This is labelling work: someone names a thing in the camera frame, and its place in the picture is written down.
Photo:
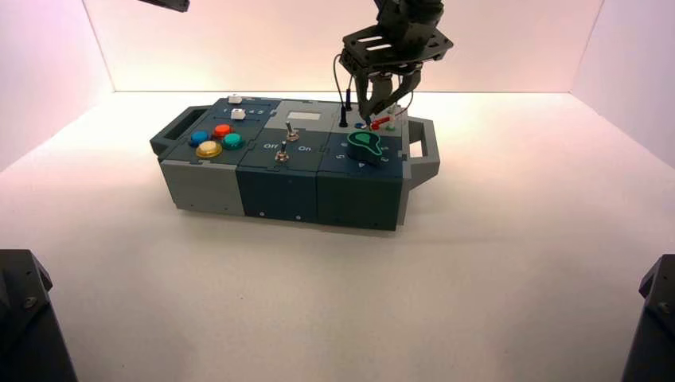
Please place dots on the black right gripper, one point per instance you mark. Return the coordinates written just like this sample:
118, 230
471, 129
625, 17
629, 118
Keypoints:
401, 50

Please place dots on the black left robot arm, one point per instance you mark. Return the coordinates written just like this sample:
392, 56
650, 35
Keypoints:
166, 4

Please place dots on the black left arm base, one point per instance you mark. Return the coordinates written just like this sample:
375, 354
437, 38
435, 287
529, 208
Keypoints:
26, 327

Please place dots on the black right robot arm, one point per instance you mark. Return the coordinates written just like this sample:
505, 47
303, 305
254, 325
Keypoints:
406, 13

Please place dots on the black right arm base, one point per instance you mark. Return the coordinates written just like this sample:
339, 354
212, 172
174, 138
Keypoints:
656, 327

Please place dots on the green rotary knob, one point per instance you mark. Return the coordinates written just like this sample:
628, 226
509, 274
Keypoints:
364, 145

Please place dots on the white display window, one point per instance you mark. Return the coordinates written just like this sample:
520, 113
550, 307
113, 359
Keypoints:
304, 116

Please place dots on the grey and teal task box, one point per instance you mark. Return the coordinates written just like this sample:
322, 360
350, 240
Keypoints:
279, 195

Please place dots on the green push button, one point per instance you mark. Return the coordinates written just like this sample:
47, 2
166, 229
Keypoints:
232, 140

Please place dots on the red push button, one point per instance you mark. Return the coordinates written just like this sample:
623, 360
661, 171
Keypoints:
222, 130

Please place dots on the yellow push button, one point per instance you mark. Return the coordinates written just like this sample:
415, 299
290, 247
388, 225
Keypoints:
209, 149

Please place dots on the blue push button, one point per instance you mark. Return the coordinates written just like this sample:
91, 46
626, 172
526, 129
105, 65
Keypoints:
199, 138

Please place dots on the metal toggle switch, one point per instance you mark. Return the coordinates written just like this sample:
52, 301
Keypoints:
282, 154
290, 134

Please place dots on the white rocker switch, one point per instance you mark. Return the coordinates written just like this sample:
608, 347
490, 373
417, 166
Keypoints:
238, 114
235, 98

